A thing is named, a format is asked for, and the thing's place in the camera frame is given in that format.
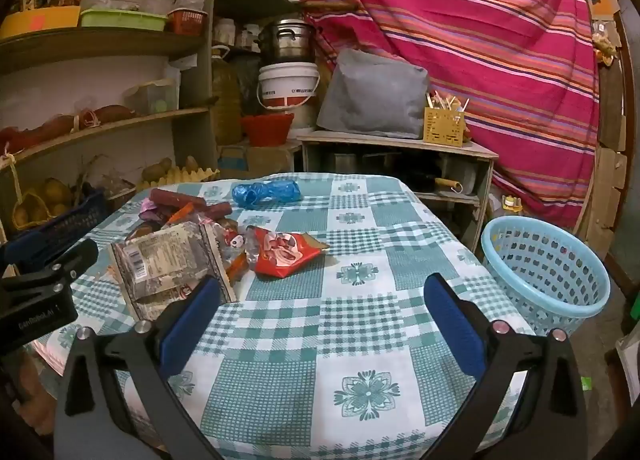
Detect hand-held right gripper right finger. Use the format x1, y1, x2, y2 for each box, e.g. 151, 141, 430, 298
422, 273, 588, 460

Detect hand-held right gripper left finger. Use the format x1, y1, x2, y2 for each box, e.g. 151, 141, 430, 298
54, 274, 223, 460

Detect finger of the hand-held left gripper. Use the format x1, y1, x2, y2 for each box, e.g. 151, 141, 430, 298
0, 230, 48, 273
0, 240, 99, 292

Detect large beige printed packet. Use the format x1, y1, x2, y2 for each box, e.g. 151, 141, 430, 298
107, 221, 238, 321

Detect clear printed plastic wrapper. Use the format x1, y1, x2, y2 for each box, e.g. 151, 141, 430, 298
200, 217, 258, 266

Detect clear pink plastic packet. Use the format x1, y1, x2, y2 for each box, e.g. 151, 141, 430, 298
139, 197, 167, 221

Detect orange wrapper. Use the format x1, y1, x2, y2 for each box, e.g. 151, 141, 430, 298
167, 203, 197, 226

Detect light blue plastic basket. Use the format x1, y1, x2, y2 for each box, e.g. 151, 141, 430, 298
481, 217, 612, 337

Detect maroon scouring pad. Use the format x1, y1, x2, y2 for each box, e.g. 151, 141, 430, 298
192, 203, 232, 219
149, 189, 206, 209

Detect red snack wrapper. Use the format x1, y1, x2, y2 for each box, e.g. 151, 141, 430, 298
248, 226, 331, 280

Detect blue plastic bag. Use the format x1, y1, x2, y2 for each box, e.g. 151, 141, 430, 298
231, 180, 303, 210

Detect dark blue plastic crate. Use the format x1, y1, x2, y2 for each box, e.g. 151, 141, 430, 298
10, 187, 111, 256

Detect yellow net of fruits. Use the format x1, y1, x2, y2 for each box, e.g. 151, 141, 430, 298
12, 177, 73, 231

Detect red mesh bags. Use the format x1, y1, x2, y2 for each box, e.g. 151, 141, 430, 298
0, 104, 136, 151

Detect pile of potatoes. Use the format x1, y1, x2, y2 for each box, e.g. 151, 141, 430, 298
142, 156, 201, 181

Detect green checked tablecloth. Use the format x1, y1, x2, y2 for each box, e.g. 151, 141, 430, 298
30, 173, 538, 460

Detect yellow egg carton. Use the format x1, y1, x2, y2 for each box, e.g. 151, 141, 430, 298
137, 166, 221, 191

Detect cardboard box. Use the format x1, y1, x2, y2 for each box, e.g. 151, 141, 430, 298
217, 143, 301, 173

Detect clear plastic container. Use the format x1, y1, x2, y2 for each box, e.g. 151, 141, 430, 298
125, 79, 180, 115

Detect low wooden cabinet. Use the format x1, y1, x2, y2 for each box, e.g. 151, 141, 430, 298
298, 130, 500, 251

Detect yellow utensil holder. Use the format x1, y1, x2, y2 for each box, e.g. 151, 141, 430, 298
423, 107, 467, 146

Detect red plastic bowl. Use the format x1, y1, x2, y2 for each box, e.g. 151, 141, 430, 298
241, 113, 296, 147

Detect large yellowish oil bottle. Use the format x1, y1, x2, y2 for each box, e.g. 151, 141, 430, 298
210, 45, 246, 146

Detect yellow plastic tray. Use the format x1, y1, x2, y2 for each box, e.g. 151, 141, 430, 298
0, 5, 82, 40

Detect wooden shelf unit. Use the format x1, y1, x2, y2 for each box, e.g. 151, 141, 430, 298
0, 0, 221, 241

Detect bunch of utensils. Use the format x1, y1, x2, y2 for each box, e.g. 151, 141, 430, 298
425, 89, 471, 114

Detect flattened cardboard sheets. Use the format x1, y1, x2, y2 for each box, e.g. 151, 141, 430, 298
570, 0, 632, 251

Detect green plastic tray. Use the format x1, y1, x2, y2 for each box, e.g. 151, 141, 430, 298
80, 8, 168, 32

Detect grey cushion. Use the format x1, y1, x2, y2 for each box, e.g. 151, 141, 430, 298
316, 48, 431, 140

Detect white bucket with red band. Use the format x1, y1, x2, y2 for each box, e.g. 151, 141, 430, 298
256, 62, 322, 114

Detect small red basket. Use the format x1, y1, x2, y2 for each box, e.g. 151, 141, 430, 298
166, 9, 208, 35

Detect row of glass jars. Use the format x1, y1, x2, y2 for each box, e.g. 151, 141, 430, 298
215, 18, 261, 48

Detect red striped cloth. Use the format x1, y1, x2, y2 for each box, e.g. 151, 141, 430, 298
292, 0, 601, 231

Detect metal cooking pot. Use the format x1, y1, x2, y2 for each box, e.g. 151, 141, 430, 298
257, 18, 318, 64

